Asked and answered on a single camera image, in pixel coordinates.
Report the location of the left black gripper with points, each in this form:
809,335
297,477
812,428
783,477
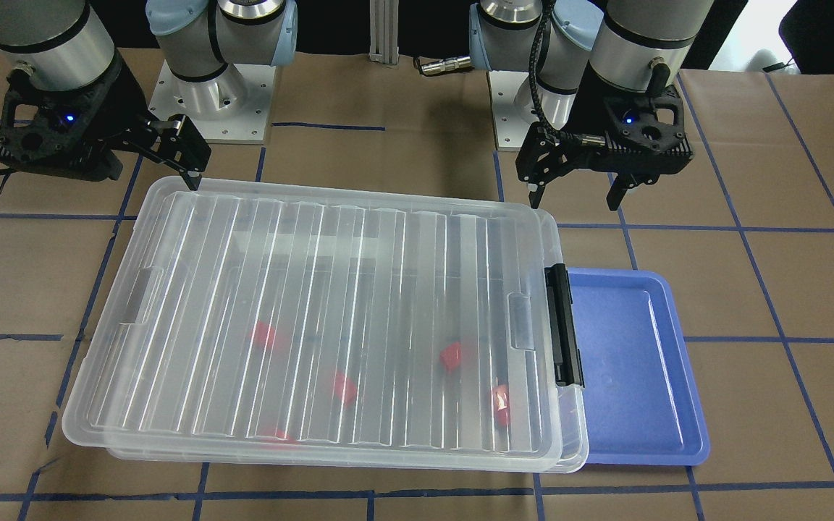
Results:
588,110

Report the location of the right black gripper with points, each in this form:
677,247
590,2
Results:
114,108

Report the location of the clear plastic box lid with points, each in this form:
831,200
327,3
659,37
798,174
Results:
316,325

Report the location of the red block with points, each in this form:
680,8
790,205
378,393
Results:
345,390
500,405
276,436
265,338
450,357

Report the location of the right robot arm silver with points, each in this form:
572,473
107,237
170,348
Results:
64,45

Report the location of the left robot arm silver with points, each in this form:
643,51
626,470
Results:
600,75

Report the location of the black box latch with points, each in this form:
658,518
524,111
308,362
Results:
568,369

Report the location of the clear plastic storage box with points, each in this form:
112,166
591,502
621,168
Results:
569,405

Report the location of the blue plastic tray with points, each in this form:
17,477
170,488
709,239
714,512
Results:
641,400

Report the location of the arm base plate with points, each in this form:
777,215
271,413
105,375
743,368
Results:
234,108
513,111

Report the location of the aluminium frame post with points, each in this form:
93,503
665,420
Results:
383,32

